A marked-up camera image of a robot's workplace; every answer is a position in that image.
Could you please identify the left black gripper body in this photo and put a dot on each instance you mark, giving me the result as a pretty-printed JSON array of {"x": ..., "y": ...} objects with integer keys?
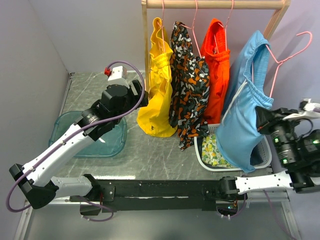
[{"x": 130, "y": 105}]

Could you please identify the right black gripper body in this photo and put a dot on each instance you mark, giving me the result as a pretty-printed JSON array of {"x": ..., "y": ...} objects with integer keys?
[{"x": 279, "y": 129}]

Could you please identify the light blue shorts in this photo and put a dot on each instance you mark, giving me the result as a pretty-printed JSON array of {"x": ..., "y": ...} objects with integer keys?
[{"x": 237, "y": 133}]

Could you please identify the pink wire hanger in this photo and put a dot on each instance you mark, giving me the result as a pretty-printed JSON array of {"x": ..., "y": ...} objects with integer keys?
[{"x": 281, "y": 62}]

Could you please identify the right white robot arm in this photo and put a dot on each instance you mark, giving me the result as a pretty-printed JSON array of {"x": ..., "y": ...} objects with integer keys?
[{"x": 298, "y": 155}]

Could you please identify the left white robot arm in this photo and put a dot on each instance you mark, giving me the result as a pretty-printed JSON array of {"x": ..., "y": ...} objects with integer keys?
[{"x": 37, "y": 180}]

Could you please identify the yellow shorts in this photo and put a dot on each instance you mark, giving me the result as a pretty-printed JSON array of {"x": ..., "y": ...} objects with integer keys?
[{"x": 154, "y": 118}]

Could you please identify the camouflage print shorts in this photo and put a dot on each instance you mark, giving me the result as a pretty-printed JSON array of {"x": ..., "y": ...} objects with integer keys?
[{"x": 190, "y": 88}]

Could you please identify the pink hanger under yellow shorts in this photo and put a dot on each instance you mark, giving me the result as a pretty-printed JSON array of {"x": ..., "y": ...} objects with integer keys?
[{"x": 162, "y": 26}]

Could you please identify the pink hanger under orange shorts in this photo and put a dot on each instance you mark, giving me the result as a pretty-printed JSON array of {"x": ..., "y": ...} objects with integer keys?
[{"x": 226, "y": 25}]

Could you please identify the orange shorts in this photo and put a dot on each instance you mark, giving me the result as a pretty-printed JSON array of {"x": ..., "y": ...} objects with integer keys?
[{"x": 217, "y": 56}]

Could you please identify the teal plastic basin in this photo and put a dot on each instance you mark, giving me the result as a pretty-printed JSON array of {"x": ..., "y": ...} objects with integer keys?
[{"x": 108, "y": 145}]

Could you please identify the lemon print cloth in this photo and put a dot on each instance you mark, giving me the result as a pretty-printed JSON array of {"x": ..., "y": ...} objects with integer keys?
[{"x": 211, "y": 156}]

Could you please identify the wooden clothes rack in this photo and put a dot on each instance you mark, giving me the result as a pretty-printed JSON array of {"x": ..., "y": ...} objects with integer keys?
[{"x": 280, "y": 7}]

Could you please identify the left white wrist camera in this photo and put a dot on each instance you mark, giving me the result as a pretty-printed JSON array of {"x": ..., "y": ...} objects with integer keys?
[{"x": 117, "y": 76}]

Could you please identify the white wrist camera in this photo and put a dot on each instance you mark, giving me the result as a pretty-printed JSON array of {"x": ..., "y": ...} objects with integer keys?
[
  {"x": 308, "y": 109},
  {"x": 117, "y": 76}
]

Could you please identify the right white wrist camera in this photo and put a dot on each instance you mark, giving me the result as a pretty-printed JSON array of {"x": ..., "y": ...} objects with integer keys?
[{"x": 308, "y": 109}]

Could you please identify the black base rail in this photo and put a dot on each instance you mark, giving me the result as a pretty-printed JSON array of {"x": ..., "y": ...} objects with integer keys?
[{"x": 153, "y": 195}]

